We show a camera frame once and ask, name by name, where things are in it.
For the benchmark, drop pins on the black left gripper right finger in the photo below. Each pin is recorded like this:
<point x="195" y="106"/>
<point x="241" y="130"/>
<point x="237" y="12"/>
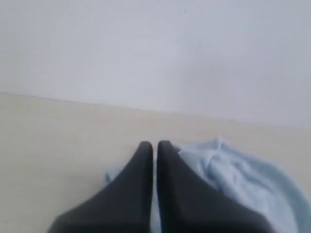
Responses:
<point x="187" y="204"/>

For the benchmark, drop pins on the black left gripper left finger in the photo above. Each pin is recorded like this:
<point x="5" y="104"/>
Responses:
<point x="123" y="206"/>

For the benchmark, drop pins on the light blue towel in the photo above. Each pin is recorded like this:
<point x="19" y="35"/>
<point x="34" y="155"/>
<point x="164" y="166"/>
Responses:
<point x="247" y="180"/>

